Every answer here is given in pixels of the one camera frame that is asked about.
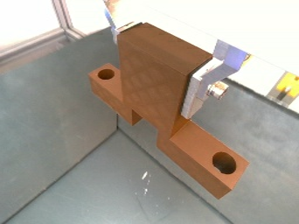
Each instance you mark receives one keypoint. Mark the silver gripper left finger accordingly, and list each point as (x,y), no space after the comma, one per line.
(121,22)

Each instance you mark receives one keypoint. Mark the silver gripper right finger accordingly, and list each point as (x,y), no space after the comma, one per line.
(206,80)

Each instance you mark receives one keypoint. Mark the brown T-shaped block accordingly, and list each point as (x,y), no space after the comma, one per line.
(146,90)

